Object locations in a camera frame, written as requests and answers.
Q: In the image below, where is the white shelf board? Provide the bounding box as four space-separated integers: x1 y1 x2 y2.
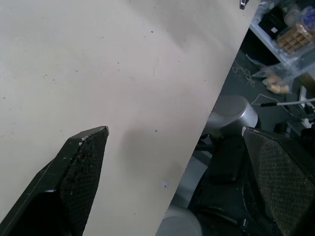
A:
249 0 315 74

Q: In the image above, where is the black box with white label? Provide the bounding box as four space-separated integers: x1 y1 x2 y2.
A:
257 5 287 40

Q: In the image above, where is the clear bag of yellow cylinders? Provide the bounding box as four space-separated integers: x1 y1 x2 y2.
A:
252 61 296 95

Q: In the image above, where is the tangled white string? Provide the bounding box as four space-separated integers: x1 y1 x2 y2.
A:
230 53 257 89

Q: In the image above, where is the silver robot body housing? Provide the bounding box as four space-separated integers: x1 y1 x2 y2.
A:
156 205 204 236

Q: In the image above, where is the wooden grid tray in bag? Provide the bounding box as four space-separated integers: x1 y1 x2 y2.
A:
276 22 315 56

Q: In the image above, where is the white cable with black plug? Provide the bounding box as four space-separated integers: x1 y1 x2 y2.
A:
251 93 315 108

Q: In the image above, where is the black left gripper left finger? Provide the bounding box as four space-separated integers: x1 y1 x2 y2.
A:
0 126 110 236

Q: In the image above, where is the silver robot body joint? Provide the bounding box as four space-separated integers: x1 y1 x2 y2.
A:
206 94 259 138

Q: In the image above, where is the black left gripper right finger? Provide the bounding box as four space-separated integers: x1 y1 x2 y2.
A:
242 126 315 236

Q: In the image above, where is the blue patterned jar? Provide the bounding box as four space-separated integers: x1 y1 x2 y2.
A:
298 5 315 28

